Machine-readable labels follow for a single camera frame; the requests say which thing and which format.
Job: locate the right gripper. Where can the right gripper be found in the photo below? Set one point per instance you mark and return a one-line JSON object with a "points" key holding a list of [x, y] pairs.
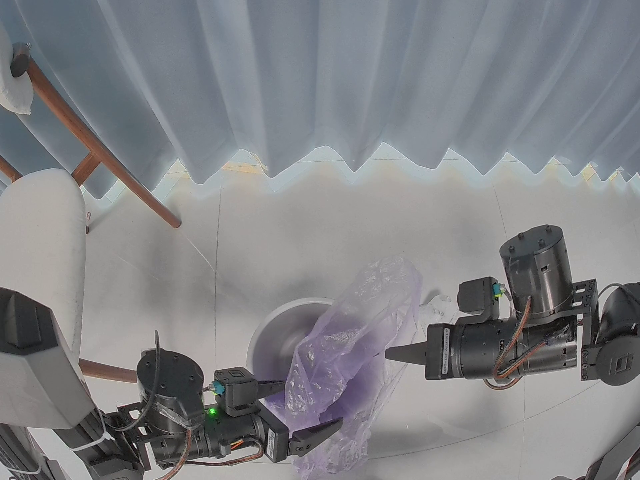
{"points": [[475, 350]]}

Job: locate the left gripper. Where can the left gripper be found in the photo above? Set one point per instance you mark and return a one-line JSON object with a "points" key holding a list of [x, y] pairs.
{"points": [[235, 438]]}

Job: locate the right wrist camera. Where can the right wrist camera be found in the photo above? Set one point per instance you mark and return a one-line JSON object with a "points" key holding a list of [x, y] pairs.
{"points": [[477, 295]]}

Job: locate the purple plastic bag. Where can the purple plastic bag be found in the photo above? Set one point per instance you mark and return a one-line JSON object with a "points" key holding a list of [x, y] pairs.
{"points": [[350, 343]]}

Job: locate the crumpled white paper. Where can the crumpled white paper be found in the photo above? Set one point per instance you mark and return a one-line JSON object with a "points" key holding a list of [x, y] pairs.
{"points": [[440, 310]]}

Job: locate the wooden chair with white cushions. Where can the wooden chair with white cushions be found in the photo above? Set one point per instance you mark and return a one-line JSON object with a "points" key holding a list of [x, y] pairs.
{"points": [[40, 248]]}

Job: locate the pale blue curtain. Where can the pale blue curtain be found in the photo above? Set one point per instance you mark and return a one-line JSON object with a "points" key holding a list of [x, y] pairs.
{"points": [[320, 68]]}

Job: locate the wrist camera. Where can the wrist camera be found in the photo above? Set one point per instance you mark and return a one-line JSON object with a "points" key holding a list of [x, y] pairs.
{"points": [[477, 295], [237, 388]]}

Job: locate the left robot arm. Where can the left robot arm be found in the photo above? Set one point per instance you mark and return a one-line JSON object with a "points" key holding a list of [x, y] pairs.
{"points": [[35, 368]]}

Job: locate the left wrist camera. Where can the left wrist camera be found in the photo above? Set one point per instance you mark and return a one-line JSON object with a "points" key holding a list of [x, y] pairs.
{"points": [[237, 388]]}

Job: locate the white trash bin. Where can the white trash bin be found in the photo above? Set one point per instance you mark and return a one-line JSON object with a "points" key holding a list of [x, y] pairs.
{"points": [[280, 328]]}

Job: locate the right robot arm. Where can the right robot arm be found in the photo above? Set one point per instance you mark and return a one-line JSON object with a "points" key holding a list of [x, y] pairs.
{"points": [[540, 268]]}

